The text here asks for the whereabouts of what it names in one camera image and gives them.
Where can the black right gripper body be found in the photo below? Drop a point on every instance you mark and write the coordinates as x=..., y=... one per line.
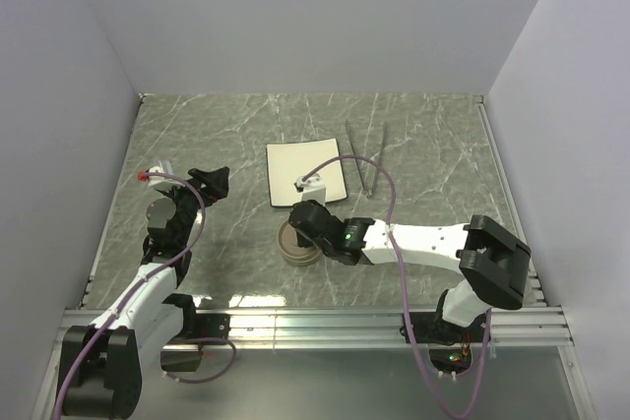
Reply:
x=305, y=242

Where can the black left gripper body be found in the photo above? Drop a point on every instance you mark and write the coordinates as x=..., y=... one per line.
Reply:
x=187, y=197

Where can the brown round lunch box lid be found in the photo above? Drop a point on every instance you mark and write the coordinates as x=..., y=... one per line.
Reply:
x=287, y=240

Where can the steel serving tongs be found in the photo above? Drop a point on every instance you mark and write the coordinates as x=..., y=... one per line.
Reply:
x=368, y=189

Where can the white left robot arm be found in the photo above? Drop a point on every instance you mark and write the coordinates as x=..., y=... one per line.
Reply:
x=102, y=363

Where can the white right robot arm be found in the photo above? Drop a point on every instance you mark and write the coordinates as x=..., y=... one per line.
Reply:
x=493, y=262

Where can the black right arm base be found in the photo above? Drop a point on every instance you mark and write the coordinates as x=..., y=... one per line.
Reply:
x=450, y=347

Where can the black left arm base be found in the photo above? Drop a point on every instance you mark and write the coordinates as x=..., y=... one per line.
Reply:
x=184, y=354

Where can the round steel lunch box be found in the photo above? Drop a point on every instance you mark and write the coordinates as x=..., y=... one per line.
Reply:
x=302, y=261

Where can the white rectangular plate, black rim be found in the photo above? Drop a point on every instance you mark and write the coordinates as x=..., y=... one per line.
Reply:
x=287, y=162

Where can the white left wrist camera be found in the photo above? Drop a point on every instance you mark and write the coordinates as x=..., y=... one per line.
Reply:
x=159, y=176

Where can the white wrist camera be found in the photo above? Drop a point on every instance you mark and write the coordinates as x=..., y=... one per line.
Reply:
x=159, y=176
x=311, y=188

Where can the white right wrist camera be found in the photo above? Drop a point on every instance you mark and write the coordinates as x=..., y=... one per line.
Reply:
x=311, y=188

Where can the aluminium front rail frame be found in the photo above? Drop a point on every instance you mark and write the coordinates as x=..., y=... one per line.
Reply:
x=374, y=328

